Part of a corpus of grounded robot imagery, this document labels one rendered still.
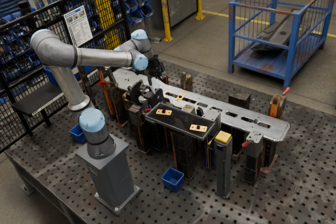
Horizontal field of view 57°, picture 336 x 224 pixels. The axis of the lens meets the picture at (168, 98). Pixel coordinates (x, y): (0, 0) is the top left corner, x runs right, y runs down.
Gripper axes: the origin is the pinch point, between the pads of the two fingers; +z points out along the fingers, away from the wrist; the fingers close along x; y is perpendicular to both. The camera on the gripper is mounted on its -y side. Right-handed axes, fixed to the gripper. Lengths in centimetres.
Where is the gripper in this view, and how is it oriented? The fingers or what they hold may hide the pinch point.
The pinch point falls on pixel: (157, 86)
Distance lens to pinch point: 178.9
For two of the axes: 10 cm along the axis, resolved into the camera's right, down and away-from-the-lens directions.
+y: 9.2, -1.1, -3.9
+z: 3.3, 7.7, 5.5
